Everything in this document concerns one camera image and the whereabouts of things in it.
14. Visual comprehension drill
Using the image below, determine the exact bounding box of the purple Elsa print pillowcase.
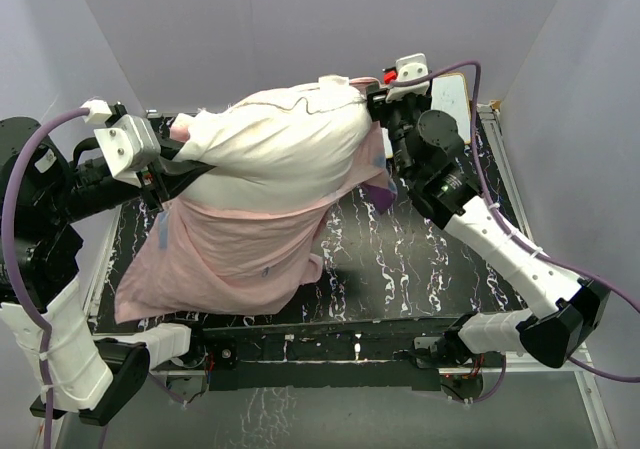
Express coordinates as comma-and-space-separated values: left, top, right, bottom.
114, 124, 397, 323

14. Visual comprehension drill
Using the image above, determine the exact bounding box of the white pillow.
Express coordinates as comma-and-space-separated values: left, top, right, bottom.
170, 75, 386, 214

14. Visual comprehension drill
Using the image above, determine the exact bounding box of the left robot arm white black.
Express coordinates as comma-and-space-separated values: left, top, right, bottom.
1, 106, 207, 426

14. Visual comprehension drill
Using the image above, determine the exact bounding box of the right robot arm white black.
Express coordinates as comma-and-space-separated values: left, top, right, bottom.
366, 83, 610, 368

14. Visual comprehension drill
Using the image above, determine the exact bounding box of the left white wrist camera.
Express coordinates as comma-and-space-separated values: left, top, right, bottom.
81, 99, 161, 188

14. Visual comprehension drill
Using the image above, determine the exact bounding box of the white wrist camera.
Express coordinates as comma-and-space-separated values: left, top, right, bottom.
383, 53, 430, 103
81, 99, 161, 188

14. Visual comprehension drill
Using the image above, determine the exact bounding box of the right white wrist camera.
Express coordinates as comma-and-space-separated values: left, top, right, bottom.
383, 53, 430, 103

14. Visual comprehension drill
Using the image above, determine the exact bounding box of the small whiteboard with orange frame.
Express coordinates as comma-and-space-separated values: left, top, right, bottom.
431, 72, 471, 144

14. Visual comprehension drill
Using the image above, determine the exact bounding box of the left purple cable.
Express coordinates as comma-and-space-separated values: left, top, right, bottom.
0, 107, 186, 449

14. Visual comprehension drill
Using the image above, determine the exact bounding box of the purple cable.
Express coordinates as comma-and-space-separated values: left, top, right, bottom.
389, 58, 640, 404
0, 107, 186, 449

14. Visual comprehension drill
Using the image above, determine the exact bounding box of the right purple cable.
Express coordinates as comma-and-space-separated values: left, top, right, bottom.
389, 58, 640, 404

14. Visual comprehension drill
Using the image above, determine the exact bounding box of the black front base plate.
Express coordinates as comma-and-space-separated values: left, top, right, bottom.
199, 317, 449, 391

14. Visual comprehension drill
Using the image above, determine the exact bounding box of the aluminium table frame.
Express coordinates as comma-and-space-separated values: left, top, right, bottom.
34, 101, 619, 449

